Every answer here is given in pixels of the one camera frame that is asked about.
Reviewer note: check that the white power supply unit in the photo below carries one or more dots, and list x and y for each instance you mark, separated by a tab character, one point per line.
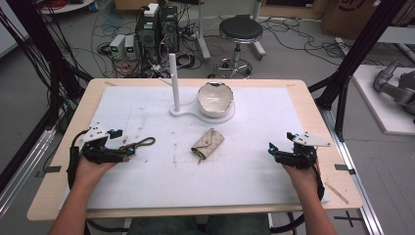
117	45
130	47

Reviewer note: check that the white desk leg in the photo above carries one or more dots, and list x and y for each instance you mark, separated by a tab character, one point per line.
203	36
257	39

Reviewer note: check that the light wooden table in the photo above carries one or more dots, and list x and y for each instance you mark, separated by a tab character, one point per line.
313	98

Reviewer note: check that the cardboard box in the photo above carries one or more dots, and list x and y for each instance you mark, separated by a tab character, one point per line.
345	16

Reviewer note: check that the black round stool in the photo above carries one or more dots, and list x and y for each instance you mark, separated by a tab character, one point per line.
240	31

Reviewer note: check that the white box on tower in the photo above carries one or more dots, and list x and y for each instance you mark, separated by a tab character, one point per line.
151	9

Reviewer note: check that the person's left hand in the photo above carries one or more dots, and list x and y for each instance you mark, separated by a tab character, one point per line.
91	171

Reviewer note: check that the white stand with post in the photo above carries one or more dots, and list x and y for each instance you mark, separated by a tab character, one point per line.
175	84

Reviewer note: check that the black computer tower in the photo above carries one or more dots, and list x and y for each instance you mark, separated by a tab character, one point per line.
148	39
169	27

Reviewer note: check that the aluminium rail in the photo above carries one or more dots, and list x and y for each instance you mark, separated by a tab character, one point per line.
26	163
355	182

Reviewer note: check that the person's right hand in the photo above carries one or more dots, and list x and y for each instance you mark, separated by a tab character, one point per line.
301	179

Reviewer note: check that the white table mat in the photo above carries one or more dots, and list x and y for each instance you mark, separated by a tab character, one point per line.
202	182

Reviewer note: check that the beige key pouch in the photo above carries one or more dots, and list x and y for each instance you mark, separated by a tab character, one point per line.
207	144

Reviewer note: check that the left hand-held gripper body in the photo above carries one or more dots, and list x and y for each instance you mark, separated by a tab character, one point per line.
98	153

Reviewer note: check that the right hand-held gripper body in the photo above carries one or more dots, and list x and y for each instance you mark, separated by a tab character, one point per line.
301	153

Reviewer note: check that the white floor board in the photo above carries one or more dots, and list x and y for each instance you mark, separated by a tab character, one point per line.
378	111

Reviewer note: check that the white bowl with ragged rim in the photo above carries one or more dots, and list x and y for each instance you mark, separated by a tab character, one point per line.
215	100

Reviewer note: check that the black tape strip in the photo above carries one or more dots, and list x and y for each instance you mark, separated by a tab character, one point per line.
343	167
52	169

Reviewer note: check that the thin wooden stick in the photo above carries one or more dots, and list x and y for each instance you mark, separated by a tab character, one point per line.
337	193

